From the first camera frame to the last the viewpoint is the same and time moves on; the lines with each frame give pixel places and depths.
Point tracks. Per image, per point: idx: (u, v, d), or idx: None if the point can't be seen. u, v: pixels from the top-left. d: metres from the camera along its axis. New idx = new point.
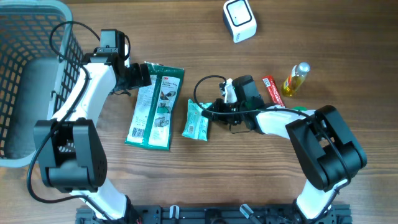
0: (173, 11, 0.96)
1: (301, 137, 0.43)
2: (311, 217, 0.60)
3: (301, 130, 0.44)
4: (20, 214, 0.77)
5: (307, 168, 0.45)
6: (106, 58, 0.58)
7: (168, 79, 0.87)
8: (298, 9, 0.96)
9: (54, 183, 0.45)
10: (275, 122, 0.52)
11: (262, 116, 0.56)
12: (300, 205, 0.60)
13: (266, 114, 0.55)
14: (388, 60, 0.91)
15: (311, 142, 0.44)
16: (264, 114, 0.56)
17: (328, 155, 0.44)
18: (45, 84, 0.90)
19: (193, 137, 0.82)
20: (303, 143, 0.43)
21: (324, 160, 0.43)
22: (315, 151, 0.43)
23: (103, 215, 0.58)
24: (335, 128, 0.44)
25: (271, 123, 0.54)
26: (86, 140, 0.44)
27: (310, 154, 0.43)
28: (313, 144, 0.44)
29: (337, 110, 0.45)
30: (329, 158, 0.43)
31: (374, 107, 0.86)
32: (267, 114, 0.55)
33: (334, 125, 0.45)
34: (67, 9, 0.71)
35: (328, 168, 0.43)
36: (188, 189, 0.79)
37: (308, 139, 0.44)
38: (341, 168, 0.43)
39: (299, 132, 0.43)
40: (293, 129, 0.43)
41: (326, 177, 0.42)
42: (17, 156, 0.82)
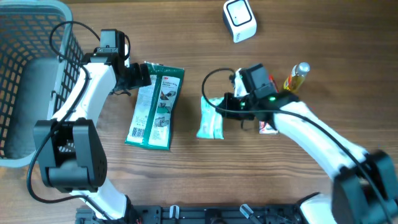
0: (173, 11, 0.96)
1: (351, 193, 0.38)
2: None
3: (354, 185, 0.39)
4: (20, 214, 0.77)
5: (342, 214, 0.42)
6: (106, 58, 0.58)
7: (168, 79, 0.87)
8: (298, 9, 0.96)
9: (54, 183, 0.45)
10: (306, 139, 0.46)
11: (280, 117, 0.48)
12: (304, 209, 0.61)
13: (289, 119, 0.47)
14: (388, 59, 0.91)
15: (359, 198, 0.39)
16: (285, 116, 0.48)
17: (371, 208, 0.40)
18: (45, 84, 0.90)
19: (208, 135, 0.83)
20: (350, 198, 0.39)
21: (367, 213, 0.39)
22: (362, 206, 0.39)
23: (103, 216, 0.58)
24: (384, 181, 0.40)
25: (293, 132, 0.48)
26: (86, 140, 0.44)
27: (354, 211, 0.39)
28: (360, 199, 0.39)
29: (390, 159, 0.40)
30: (372, 211, 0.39)
31: (374, 107, 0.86)
32: (291, 121, 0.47)
33: (384, 177, 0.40)
34: (67, 9, 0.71)
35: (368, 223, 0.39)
36: (188, 189, 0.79)
37: (357, 193, 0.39)
38: (380, 219, 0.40)
39: (348, 187, 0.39)
40: (342, 183, 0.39)
41: None
42: (17, 156, 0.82)
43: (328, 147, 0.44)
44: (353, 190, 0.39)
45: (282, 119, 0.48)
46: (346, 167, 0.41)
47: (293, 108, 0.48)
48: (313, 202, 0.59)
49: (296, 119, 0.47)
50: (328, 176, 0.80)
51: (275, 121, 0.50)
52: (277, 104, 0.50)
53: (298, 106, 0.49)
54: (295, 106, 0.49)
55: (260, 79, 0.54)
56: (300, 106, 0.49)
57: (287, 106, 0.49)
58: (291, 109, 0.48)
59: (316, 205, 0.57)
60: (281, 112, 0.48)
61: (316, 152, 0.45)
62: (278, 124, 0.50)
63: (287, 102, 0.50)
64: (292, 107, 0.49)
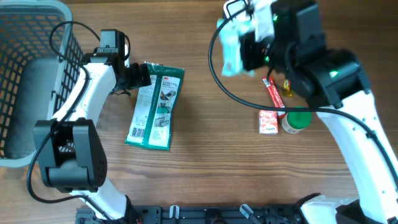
0: (173, 12, 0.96)
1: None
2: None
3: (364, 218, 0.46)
4: (20, 214, 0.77)
5: None
6: (106, 58, 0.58)
7: (168, 79, 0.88)
8: None
9: (55, 183, 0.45)
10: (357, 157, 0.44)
11: (342, 120, 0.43)
12: (305, 210, 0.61)
13: (351, 127, 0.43)
14: (388, 60, 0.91)
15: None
16: (347, 121, 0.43)
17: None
18: (45, 84, 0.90)
19: (235, 71, 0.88)
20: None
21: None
22: None
23: (103, 216, 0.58)
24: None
25: (348, 140, 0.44)
26: (86, 140, 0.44)
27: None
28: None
29: None
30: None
31: (374, 107, 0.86)
32: (352, 129, 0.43)
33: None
34: (68, 9, 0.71)
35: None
36: (188, 189, 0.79)
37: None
38: None
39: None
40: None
41: None
42: (17, 156, 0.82)
43: (384, 183, 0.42)
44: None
45: (342, 122, 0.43)
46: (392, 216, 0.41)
47: (359, 110, 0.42)
48: (314, 205, 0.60)
49: (360, 131, 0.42)
50: (328, 176, 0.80)
51: (324, 112, 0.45)
52: (334, 80, 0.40)
53: (365, 104, 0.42)
54: (361, 102, 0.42)
55: (311, 26, 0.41)
56: (362, 95, 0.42)
57: (350, 99, 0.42)
58: (356, 113, 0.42)
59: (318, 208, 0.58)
60: (347, 118, 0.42)
61: (366, 174, 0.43)
62: (334, 122, 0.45)
63: (347, 86, 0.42)
64: (355, 102, 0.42)
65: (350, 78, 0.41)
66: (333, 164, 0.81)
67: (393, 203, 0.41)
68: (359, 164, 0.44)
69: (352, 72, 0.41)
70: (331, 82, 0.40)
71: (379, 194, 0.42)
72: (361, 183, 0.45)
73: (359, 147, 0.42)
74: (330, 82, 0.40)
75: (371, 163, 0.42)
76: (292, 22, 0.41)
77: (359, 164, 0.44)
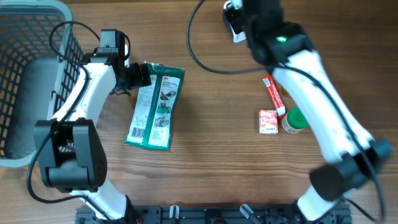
0: (173, 12, 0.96)
1: (349, 182, 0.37)
2: (311, 219, 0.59)
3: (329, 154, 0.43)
4: (20, 214, 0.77)
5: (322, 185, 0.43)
6: (106, 58, 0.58)
7: (168, 79, 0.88)
8: (298, 9, 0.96)
9: (54, 183, 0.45)
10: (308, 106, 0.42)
11: (290, 74, 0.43)
12: (300, 205, 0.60)
13: (298, 78, 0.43)
14: (389, 60, 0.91)
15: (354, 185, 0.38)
16: (295, 74, 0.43)
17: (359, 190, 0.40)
18: (45, 83, 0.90)
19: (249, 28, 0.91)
20: (346, 184, 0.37)
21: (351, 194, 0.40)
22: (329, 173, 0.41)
23: (103, 215, 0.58)
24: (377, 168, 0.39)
25: (298, 93, 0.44)
26: (86, 140, 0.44)
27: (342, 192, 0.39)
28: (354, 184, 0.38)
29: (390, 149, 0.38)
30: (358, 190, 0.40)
31: (374, 107, 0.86)
32: (300, 80, 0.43)
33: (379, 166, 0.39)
34: (68, 9, 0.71)
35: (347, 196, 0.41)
36: (188, 189, 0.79)
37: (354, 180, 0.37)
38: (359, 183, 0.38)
39: (347, 177, 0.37)
40: (344, 174, 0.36)
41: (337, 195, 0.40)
42: (17, 156, 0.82)
43: (333, 122, 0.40)
44: (351, 180, 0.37)
45: (291, 77, 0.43)
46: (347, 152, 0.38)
47: (305, 65, 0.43)
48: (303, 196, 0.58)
49: (306, 81, 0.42)
50: None
51: (277, 73, 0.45)
52: (284, 48, 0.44)
53: (309, 58, 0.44)
54: (307, 60, 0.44)
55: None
56: (309, 55, 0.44)
57: (297, 58, 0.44)
58: (301, 66, 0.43)
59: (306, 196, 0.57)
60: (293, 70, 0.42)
61: (317, 121, 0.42)
62: (285, 79, 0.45)
63: (296, 50, 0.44)
64: (302, 60, 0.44)
65: (296, 45, 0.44)
66: None
67: (344, 139, 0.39)
68: (311, 114, 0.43)
69: (299, 40, 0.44)
70: (281, 50, 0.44)
71: (329, 134, 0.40)
72: (319, 135, 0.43)
73: (306, 95, 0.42)
74: (280, 50, 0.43)
75: (319, 107, 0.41)
76: None
77: (310, 114, 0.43)
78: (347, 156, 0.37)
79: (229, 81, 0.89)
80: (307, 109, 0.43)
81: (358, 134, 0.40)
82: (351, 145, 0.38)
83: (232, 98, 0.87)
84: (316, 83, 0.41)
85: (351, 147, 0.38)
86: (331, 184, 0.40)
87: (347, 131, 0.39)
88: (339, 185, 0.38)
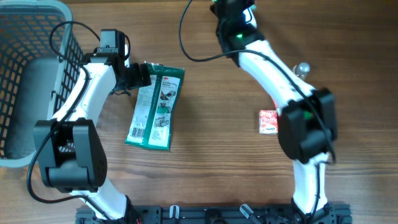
0: (173, 11, 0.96)
1: (293, 122, 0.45)
2: (306, 211, 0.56)
3: (296, 113, 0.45)
4: (20, 214, 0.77)
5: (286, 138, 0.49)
6: (106, 58, 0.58)
7: (168, 79, 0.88)
8: (298, 9, 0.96)
9: (54, 183, 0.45)
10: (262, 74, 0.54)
11: (247, 56, 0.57)
12: (296, 198, 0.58)
13: (254, 58, 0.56)
14: (389, 59, 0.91)
15: (301, 126, 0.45)
16: (252, 55, 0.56)
17: (312, 137, 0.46)
18: (45, 83, 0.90)
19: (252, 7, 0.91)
20: (305, 137, 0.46)
21: (306, 140, 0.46)
22: (298, 130, 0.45)
23: (103, 216, 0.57)
24: (326, 114, 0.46)
25: (256, 70, 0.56)
26: (86, 140, 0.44)
27: (295, 137, 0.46)
28: (301, 126, 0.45)
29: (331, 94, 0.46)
30: (313, 139, 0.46)
31: (374, 107, 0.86)
32: (254, 59, 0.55)
33: (325, 112, 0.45)
34: (68, 9, 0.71)
35: (308, 150, 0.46)
36: (188, 189, 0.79)
37: (299, 121, 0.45)
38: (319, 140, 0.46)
39: (291, 117, 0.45)
40: (287, 114, 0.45)
41: (301, 149, 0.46)
42: (17, 156, 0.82)
43: (280, 81, 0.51)
44: (295, 119, 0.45)
45: (249, 58, 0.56)
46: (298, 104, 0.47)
47: (259, 48, 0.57)
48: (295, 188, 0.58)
49: (259, 58, 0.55)
50: (328, 176, 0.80)
51: (240, 60, 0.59)
52: (244, 43, 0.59)
53: (261, 45, 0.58)
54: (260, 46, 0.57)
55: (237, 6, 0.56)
56: (263, 45, 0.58)
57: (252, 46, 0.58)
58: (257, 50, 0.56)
59: (296, 185, 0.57)
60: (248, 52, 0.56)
61: (270, 86, 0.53)
62: (244, 61, 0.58)
63: (252, 42, 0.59)
64: (255, 46, 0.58)
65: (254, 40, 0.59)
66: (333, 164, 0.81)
67: (290, 92, 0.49)
68: (266, 83, 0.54)
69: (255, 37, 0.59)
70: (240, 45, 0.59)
71: (278, 91, 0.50)
72: (275, 99, 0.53)
73: (260, 68, 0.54)
74: (240, 45, 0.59)
75: (269, 74, 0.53)
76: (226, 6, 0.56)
77: (264, 81, 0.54)
78: (291, 102, 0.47)
79: (229, 81, 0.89)
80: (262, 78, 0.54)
81: (302, 87, 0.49)
82: (295, 95, 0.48)
83: (232, 98, 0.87)
84: (265, 57, 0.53)
85: (296, 97, 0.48)
86: (288, 135, 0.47)
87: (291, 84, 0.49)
88: (303, 139, 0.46)
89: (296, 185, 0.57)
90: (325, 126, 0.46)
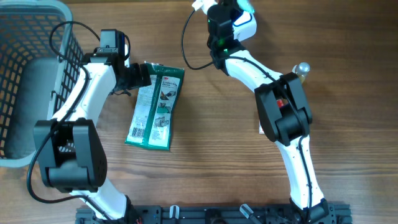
0: (173, 12, 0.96)
1: (265, 101, 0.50)
2: (304, 206, 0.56)
3: (267, 96, 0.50)
4: (20, 214, 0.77)
5: (265, 124, 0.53)
6: (106, 58, 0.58)
7: (168, 79, 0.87)
8: (298, 9, 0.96)
9: (54, 183, 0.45)
10: (242, 73, 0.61)
11: (229, 61, 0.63)
12: (293, 196, 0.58)
13: (234, 61, 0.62)
14: (389, 59, 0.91)
15: (273, 105, 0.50)
16: (233, 60, 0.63)
17: (286, 117, 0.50)
18: (45, 83, 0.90)
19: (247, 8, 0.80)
20: (278, 117, 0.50)
21: (280, 121, 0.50)
22: (272, 112, 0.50)
23: (103, 216, 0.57)
24: (295, 97, 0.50)
25: (238, 71, 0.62)
26: (86, 140, 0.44)
27: (269, 116, 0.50)
28: (273, 106, 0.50)
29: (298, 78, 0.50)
30: (287, 119, 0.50)
31: (374, 107, 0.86)
32: (235, 62, 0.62)
33: (295, 94, 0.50)
34: (68, 9, 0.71)
35: (283, 130, 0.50)
36: (188, 189, 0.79)
37: (270, 101, 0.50)
38: (294, 124, 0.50)
39: (263, 97, 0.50)
40: (259, 94, 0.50)
41: (277, 131, 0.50)
42: (17, 156, 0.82)
43: (255, 73, 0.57)
44: (267, 99, 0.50)
45: (231, 63, 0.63)
46: (266, 86, 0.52)
47: (241, 54, 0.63)
48: (291, 186, 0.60)
49: (239, 61, 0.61)
50: (328, 175, 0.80)
51: (226, 66, 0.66)
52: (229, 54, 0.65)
53: (242, 52, 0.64)
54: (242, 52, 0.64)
55: (227, 30, 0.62)
56: (244, 53, 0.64)
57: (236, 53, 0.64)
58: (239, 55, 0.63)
59: (291, 180, 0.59)
60: (229, 57, 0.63)
61: (249, 80, 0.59)
62: (227, 64, 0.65)
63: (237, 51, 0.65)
64: (237, 53, 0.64)
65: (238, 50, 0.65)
66: (333, 164, 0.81)
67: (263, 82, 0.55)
68: (245, 79, 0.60)
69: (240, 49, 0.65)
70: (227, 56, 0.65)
71: (254, 81, 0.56)
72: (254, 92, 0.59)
73: (239, 68, 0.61)
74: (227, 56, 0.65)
75: (247, 70, 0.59)
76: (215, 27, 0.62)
77: (244, 79, 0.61)
78: (264, 85, 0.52)
79: (229, 81, 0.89)
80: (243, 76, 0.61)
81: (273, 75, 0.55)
82: (267, 81, 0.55)
83: (232, 98, 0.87)
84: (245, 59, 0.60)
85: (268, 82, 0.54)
86: (264, 117, 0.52)
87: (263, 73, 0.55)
88: (278, 121, 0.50)
89: (291, 181, 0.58)
90: (297, 106, 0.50)
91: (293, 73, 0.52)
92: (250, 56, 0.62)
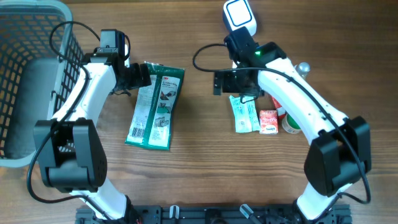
0: (173, 12, 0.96)
1: (327, 155, 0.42)
2: (311, 218, 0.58)
3: (329, 150, 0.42)
4: (20, 214, 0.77)
5: (313, 172, 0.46)
6: (106, 58, 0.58)
7: (168, 79, 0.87)
8: (298, 9, 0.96)
9: (55, 183, 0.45)
10: (285, 95, 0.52)
11: (267, 76, 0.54)
12: (300, 205, 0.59)
13: (275, 78, 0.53)
14: (389, 60, 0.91)
15: (334, 158, 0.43)
16: (274, 76, 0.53)
17: (343, 171, 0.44)
18: (45, 84, 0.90)
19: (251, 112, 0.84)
20: (336, 172, 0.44)
21: (337, 175, 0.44)
22: (331, 168, 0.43)
23: (103, 216, 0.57)
24: (359, 147, 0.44)
25: (279, 91, 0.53)
26: (86, 140, 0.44)
27: (329, 172, 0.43)
28: (336, 163, 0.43)
29: (368, 125, 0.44)
30: (346, 173, 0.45)
31: (374, 107, 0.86)
32: (277, 79, 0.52)
33: (360, 144, 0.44)
34: (67, 9, 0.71)
35: (339, 184, 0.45)
36: (188, 189, 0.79)
37: (333, 156, 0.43)
38: (351, 177, 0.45)
39: (324, 151, 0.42)
40: (321, 150, 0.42)
41: (331, 186, 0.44)
42: (17, 156, 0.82)
43: (308, 106, 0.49)
44: (329, 153, 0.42)
45: (271, 79, 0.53)
46: (323, 132, 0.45)
47: (280, 68, 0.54)
48: (301, 194, 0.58)
49: (283, 79, 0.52)
50: None
51: (259, 76, 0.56)
52: (262, 61, 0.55)
53: (283, 65, 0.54)
54: (282, 66, 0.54)
55: (246, 42, 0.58)
56: (286, 68, 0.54)
57: (275, 65, 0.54)
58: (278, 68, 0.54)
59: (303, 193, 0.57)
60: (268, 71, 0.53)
61: (296, 111, 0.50)
62: (264, 78, 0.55)
63: (273, 59, 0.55)
64: (278, 66, 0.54)
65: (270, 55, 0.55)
66: None
67: (319, 119, 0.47)
68: (289, 106, 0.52)
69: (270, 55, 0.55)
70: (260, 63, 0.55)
71: (306, 117, 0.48)
72: (300, 126, 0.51)
73: (283, 90, 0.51)
74: (260, 63, 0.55)
75: (295, 98, 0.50)
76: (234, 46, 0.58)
77: (286, 102, 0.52)
78: (324, 132, 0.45)
79: None
80: (285, 101, 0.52)
81: (333, 115, 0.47)
82: (324, 121, 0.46)
83: None
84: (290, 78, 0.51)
85: (328, 126, 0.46)
86: (318, 169, 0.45)
87: (322, 112, 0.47)
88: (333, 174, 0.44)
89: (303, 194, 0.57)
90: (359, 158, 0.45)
91: (360, 117, 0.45)
92: (296, 74, 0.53)
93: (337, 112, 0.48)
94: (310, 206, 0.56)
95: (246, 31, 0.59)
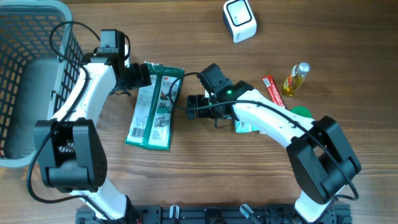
0: (173, 12, 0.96)
1: (304, 160, 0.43)
2: (311, 220, 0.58)
3: (305, 154, 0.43)
4: (20, 214, 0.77)
5: (305, 183, 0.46)
6: (106, 58, 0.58)
7: (168, 79, 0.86)
8: (298, 9, 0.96)
9: (54, 183, 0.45)
10: (258, 119, 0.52)
11: (238, 107, 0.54)
12: (298, 208, 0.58)
13: (246, 106, 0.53)
14: (390, 59, 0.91)
15: (313, 162, 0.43)
16: (244, 105, 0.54)
17: (331, 174, 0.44)
18: (45, 84, 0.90)
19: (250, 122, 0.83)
20: (321, 175, 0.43)
21: (326, 179, 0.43)
22: (314, 172, 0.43)
23: (103, 216, 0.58)
24: (337, 146, 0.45)
25: (252, 118, 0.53)
26: (86, 140, 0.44)
27: (313, 177, 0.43)
28: (317, 167, 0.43)
29: (336, 122, 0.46)
30: (334, 175, 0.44)
31: (374, 107, 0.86)
32: (247, 107, 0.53)
33: (336, 142, 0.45)
34: (67, 9, 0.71)
35: (332, 188, 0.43)
36: (188, 189, 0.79)
37: (311, 159, 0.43)
38: (342, 178, 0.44)
39: (300, 155, 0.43)
40: (297, 155, 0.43)
41: (325, 193, 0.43)
42: (17, 156, 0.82)
43: (278, 121, 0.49)
44: (305, 157, 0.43)
45: (242, 109, 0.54)
46: (295, 138, 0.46)
47: (248, 96, 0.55)
48: (299, 198, 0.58)
49: (252, 106, 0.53)
50: None
51: (234, 111, 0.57)
52: (233, 96, 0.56)
53: (252, 94, 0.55)
54: (250, 95, 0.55)
55: (218, 79, 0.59)
56: (253, 94, 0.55)
57: (244, 96, 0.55)
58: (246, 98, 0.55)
59: (300, 198, 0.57)
60: (239, 102, 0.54)
61: (271, 130, 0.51)
62: (236, 111, 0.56)
63: (243, 93, 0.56)
64: (247, 96, 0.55)
65: (240, 91, 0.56)
66: None
67: (290, 130, 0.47)
68: (264, 127, 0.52)
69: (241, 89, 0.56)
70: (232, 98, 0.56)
71: (279, 131, 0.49)
72: (280, 142, 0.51)
73: (255, 115, 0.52)
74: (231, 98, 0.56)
75: (266, 119, 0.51)
76: (208, 81, 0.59)
77: (262, 126, 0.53)
78: (296, 139, 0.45)
79: None
80: (260, 124, 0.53)
81: (303, 122, 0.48)
82: (296, 130, 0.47)
83: None
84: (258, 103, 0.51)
85: (299, 133, 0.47)
86: (304, 177, 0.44)
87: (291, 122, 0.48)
88: (320, 178, 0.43)
89: (301, 198, 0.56)
90: (342, 157, 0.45)
91: (328, 117, 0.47)
92: (263, 98, 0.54)
93: (306, 118, 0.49)
94: (308, 210, 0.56)
95: (217, 66, 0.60)
